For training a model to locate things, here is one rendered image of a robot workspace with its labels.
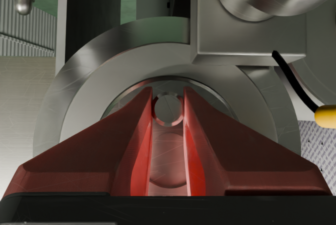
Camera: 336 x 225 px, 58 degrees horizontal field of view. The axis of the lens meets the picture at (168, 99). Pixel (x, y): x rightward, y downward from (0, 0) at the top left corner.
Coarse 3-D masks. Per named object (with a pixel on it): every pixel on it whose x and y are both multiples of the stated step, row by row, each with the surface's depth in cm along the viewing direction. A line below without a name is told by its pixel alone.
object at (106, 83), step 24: (144, 48) 16; (168, 48) 16; (96, 72) 16; (120, 72) 16; (144, 72) 16; (168, 72) 16; (192, 72) 16; (216, 72) 16; (240, 72) 16; (96, 96) 16; (240, 96) 16; (72, 120) 16; (96, 120) 16; (240, 120) 16; (264, 120) 16
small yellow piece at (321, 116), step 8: (272, 56) 13; (280, 56) 13; (280, 64) 13; (288, 72) 13; (288, 80) 13; (296, 80) 13; (296, 88) 13; (304, 96) 12; (312, 104) 12; (320, 112) 12; (328, 112) 11; (320, 120) 12; (328, 120) 11
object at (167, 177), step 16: (160, 80) 15; (176, 80) 15; (192, 80) 15; (128, 96) 15; (208, 96) 15; (112, 112) 15; (224, 112) 15; (160, 128) 15; (176, 128) 15; (160, 144) 15; (176, 144) 15; (160, 160) 15; (176, 160) 15; (160, 176) 15; (176, 176) 15; (160, 192) 14; (176, 192) 14
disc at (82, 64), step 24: (144, 24) 17; (168, 24) 17; (96, 48) 17; (120, 48) 17; (72, 72) 17; (264, 72) 17; (48, 96) 16; (72, 96) 17; (264, 96) 17; (288, 96) 17; (48, 120) 16; (288, 120) 17; (48, 144) 16; (288, 144) 17
